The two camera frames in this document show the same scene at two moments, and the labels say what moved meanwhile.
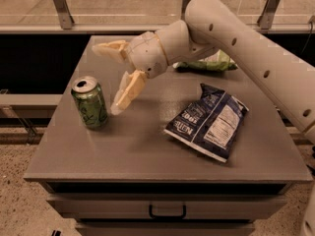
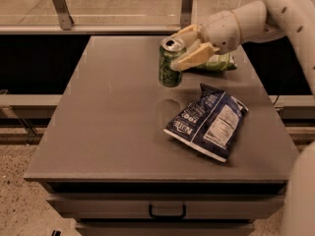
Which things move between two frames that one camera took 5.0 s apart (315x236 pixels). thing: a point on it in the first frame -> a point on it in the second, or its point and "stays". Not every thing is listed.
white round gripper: x=147 y=54 -> x=223 y=30
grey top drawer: x=168 y=206 stays
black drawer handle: x=153 y=216 stays
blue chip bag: x=210 y=125 stays
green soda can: x=91 y=101 -> x=169 y=49
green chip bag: x=216 y=62 stays
